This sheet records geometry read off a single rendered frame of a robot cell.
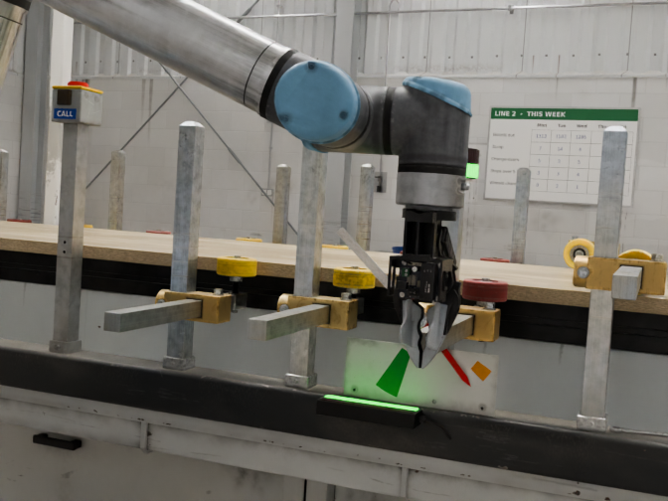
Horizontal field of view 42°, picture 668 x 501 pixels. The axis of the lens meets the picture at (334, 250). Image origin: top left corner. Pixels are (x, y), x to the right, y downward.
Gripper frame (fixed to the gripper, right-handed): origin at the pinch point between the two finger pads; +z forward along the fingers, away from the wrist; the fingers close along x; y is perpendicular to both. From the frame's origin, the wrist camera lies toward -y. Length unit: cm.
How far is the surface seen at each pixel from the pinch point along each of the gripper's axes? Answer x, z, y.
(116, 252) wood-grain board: -81, -6, -45
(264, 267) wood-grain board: -46, -6, -46
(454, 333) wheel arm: 1.5, -2.1, -12.2
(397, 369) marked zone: -10.8, 6.9, -25.5
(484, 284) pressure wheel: 0.5, -7.7, -37.7
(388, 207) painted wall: -245, -24, -763
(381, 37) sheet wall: -267, -204, -767
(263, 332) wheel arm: -23.9, -0.7, -0.1
